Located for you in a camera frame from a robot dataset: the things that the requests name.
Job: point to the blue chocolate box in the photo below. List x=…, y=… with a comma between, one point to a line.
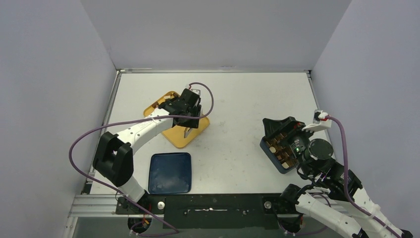
x=284, y=153

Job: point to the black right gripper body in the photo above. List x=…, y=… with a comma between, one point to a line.
x=286, y=132

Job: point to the blue box lid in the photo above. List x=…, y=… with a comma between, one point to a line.
x=170, y=173

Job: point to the yellow tray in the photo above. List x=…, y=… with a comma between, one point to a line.
x=175, y=135

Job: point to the aluminium frame rail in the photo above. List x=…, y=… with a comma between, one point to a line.
x=97, y=206

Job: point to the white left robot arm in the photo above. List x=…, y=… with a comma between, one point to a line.
x=114, y=154

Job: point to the metal tweezers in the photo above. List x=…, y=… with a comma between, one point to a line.
x=187, y=131

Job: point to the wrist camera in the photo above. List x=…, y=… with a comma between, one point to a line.
x=320, y=122
x=195, y=90

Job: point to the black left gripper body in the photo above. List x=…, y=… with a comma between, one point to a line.
x=189, y=123

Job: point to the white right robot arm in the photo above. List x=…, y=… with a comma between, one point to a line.
x=334, y=195

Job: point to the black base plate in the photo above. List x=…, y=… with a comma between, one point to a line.
x=223, y=211

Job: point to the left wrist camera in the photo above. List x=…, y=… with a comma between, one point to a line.
x=195, y=90

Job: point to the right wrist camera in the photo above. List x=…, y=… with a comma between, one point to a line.
x=320, y=122

